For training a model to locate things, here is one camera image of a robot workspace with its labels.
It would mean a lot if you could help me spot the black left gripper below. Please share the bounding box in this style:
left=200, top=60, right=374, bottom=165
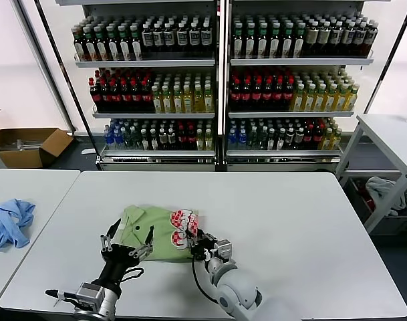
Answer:
left=96, top=219, right=156, bottom=292

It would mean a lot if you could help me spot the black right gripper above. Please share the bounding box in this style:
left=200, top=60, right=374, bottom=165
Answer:
left=184, top=227, right=221, bottom=262

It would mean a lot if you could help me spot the light green polo shirt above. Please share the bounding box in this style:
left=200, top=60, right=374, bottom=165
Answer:
left=117, top=204, right=208, bottom=263

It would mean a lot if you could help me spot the open cardboard box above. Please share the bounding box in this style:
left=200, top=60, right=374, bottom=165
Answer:
left=0, top=109, right=75, bottom=170

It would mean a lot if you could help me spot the crumpled light blue garment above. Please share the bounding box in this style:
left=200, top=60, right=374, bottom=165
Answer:
left=0, top=199, right=37, bottom=252

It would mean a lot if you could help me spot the clear plastic packaging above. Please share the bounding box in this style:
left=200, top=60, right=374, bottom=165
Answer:
left=15, top=139, right=44, bottom=150

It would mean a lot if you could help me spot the white metal beverage shelf rack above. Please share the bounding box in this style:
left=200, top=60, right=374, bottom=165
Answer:
left=55, top=0, right=225, bottom=172
left=223, top=0, right=375, bottom=172

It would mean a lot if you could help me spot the red garment in crate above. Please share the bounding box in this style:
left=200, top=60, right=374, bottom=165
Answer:
left=354, top=180, right=375, bottom=211

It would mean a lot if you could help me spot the green cap dark tea bottle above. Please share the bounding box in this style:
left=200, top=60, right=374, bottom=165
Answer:
left=281, top=23, right=293, bottom=60
left=268, top=23, right=281, bottom=60
left=118, top=25, right=131, bottom=62
left=256, top=23, right=269, bottom=60
left=83, top=26, right=97, bottom=63
left=233, top=23, right=245, bottom=60
left=94, top=26, right=108, bottom=63
left=292, top=22, right=306, bottom=60
left=129, top=25, right=143, bottom=62
left=244, top=23, right=257, bottom=60
left=72, top=27, right=86, bottom=63
left=106, top=25, right=120, bottom=62

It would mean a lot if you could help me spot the grey white cloth pile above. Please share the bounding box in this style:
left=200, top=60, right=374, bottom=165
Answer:
left=364, top=176, right=407, bottom=217

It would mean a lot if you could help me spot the dark plastic storage crate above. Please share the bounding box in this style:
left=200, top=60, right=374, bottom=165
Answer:
left=346, top=176, right=407, bottom=237

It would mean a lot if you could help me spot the white side table with legs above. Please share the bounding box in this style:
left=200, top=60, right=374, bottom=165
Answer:
left=333, top=112, right=407, bottom=235

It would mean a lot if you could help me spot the white cap beige label bottle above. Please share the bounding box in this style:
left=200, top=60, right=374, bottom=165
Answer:
left=305, top=20, right=319, bottom=58
left=317, top=20, right=331, bottom=58

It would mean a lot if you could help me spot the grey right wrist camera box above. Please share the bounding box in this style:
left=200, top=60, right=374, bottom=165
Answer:
left=216, top=238, right=234, bottom=261

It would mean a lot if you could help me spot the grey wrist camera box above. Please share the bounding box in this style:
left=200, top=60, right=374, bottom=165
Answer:
left=216, top=238, right=234, bottom=261
left=76, top=282, right=106, bottom=306

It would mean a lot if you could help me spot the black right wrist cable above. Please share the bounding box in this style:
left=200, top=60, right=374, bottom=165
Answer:
left=190, top=257, right=224, bottom=304

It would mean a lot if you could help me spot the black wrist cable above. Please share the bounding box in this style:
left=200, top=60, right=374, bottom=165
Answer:
left=190, top=257, right=224, bottom=304
left=44, top=288, right=79, bottom=304

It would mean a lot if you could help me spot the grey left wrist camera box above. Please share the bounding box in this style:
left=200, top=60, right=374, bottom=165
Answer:
left=76, top=282, right=106, bottom=306

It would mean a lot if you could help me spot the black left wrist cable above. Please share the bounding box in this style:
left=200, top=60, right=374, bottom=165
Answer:
left=44, top=288, right=79, bottom=304

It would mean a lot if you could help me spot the black window frame post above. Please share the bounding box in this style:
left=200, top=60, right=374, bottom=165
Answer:
left=33, top=0, right=98, bottom=158
left=363, top=3, right=407, bottom=114
left=15, top=0, right=75, bottom=134

